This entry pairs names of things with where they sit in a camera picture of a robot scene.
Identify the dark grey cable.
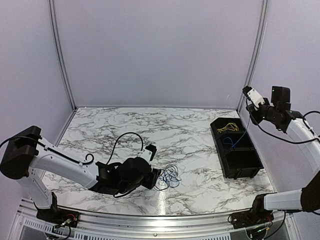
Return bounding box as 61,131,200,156
152,164,181,192

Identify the yellow cable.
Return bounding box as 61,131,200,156
224,121,240,132
216,123,235,135

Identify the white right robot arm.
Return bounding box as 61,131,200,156
242,86,320,224

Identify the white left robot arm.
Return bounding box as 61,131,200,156
0,125,162,223

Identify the black bin far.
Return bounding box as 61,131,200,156
210,117,246,140

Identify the black bin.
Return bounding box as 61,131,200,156
213,132,256,159
210,117,246,140
219,149,264,180

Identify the black bin middle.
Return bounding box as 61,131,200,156
213,132,256,159

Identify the black bin near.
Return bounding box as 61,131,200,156
219,149,264,180

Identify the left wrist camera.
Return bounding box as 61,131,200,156
140,144,157,162

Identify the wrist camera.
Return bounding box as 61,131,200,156
242,86,265,110
140,144,157,162

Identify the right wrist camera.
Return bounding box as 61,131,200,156
242,86,265,110

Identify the aluminium front rail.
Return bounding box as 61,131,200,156
14,197,298,240

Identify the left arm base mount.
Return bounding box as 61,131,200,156
36,208,80,228

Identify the right corner aluminium post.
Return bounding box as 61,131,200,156
236,0,270,113

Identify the corner aluminium post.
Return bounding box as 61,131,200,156
48,0,77,111
236,0,270,113

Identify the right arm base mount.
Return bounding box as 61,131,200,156
227,210,274,229

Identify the left corner aluminium post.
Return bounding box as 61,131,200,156
48,0,77,111

